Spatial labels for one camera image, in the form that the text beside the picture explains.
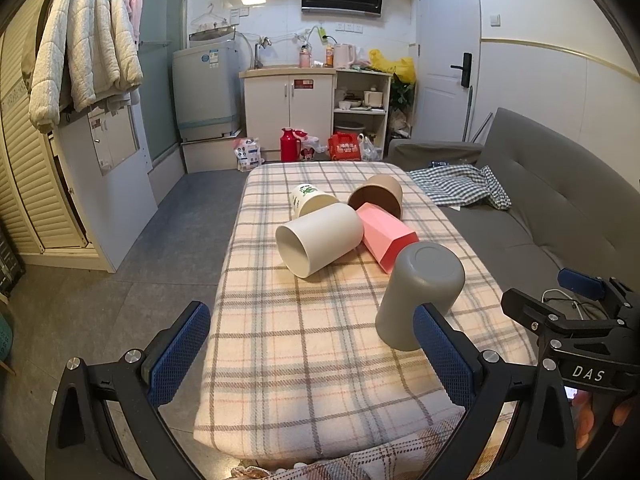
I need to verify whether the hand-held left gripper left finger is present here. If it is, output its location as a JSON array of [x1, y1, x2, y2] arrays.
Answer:
[[45, 301, 213, 480]]

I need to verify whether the grey sofa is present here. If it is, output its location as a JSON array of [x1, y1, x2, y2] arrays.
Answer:
[[387, 107, 640, 321]]

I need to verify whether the mop handle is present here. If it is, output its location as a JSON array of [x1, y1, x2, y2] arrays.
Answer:
[[462, 85, 475, 142]]

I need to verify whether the white plastic bag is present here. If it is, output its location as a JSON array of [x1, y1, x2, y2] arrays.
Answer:
[[359, 134, 385, 162]]

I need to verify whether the white platform step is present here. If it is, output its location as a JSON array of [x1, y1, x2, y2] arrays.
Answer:
[[181, 130, 246, 173]]

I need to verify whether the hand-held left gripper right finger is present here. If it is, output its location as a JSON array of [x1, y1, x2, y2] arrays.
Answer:
[[413, 302, 592, 480]]

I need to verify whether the plaid blanket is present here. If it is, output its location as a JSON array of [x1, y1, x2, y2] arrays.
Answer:
[[192, 160, 538, 480]]

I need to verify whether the cartoon print plastic bag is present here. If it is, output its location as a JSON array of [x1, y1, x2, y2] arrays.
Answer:
[[300, 136, 328, 162]]

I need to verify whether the white electric kettle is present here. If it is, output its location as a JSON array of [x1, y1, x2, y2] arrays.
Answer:
[[333, 43, 358, 69]]

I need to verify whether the plain white cup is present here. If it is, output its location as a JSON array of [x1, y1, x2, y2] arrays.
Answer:
[[275, 202, 365, 279]]

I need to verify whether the red shopping bag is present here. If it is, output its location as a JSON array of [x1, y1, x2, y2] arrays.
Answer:
[[327, 131, 363, 162]]

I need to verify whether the metal faucet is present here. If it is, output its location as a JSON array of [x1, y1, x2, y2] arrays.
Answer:
[[254, 36, 273, 69]]

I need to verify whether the pink faceted cup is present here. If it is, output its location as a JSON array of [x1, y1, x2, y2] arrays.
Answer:
[[356, 202, 421, 276]]

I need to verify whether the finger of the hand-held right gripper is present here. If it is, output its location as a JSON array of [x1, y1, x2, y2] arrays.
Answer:
[[558, 267, 640, 323], [501, 287, 621, 343]]

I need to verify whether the frosted glass sliding door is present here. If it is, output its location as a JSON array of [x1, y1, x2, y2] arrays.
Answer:
[[135, 0, 190, 166]]

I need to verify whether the black crate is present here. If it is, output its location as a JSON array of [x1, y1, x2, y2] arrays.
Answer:
[[0, 225, 26, 301]]

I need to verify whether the black door lock handle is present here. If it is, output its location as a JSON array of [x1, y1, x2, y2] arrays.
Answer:
[[450, 52, 473, 86]]

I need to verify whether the white door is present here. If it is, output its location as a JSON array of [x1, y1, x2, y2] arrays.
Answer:
[[415, 0, 483, 143]]

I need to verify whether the green checked cloth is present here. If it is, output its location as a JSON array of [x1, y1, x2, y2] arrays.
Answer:
[[409, 164, 513, 211]]

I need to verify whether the grey washing machine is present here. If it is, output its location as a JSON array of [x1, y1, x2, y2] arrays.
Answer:
[[172, 30, 242, 142]]

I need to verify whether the grey plastic cup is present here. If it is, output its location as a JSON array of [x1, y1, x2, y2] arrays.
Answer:
[[375, 241, 467, 352]]

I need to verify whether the white louvered wardrobe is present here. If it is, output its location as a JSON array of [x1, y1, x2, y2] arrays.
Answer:
[[0, 0, 118, 273]]

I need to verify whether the white sink cabinet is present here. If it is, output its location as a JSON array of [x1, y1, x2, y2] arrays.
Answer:
[[239, 67, 337, 163]]

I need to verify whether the yellow plastic bag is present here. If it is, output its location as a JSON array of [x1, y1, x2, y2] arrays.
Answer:
[[369, 49, 417, 85]]

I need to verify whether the pink hanging cloth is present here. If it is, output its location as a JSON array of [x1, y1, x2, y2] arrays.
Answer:
[[122, 0, 144, 43]]

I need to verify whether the wire clothes hanger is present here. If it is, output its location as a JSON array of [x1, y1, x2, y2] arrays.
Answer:
[[191, 4, 232, 31]]

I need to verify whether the white padded jacket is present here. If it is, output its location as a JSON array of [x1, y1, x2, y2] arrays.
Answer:
[[27, 0, 145, 133]]

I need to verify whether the white printed package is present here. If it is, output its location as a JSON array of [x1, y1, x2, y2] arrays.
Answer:
[[232, 136, 263, 173]]

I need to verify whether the green plant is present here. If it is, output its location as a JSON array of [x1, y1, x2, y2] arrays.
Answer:
[[390, 75, 417, 111]]

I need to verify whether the white cup with green print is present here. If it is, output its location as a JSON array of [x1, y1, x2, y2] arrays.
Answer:
[[290, 183, 341, 219]]

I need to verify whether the person's right hand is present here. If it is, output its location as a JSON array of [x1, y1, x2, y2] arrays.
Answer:
[[570, 390, 636, 452]]

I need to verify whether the brown cup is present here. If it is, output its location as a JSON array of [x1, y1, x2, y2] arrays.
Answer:
[[347, 174, 404, 220]]

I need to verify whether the white cable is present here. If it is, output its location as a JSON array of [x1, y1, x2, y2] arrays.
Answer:
[[542, 287, 593, 318]]

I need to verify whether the red thermos jug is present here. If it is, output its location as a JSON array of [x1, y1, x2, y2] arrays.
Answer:
[[280, 127, 302, 163]]

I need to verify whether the white open shelf unit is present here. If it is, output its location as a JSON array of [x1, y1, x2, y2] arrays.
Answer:
[[332, 69, 393, 161]]

